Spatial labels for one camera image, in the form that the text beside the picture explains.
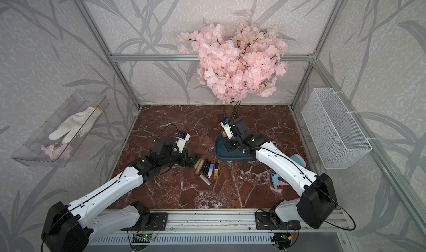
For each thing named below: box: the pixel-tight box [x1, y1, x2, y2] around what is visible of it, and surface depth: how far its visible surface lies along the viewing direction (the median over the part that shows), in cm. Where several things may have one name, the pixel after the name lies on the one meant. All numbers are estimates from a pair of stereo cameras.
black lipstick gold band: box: [201, 158, 207, 175], surface depth 91 cm
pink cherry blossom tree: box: [177, 9, 289, 117], surface depth 70 cm
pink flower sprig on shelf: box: [40, 142, 74, 161], surface depth 60 cm
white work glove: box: [48, 106, 104, 144], surface depth 68 cm
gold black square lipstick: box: [213, 163, 219, 180], surface depth 91 cm
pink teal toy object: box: [271, 173, 290, 189], surface depth 86 cm
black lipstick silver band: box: [204, 160, 211, 175], surface depth 91 cm
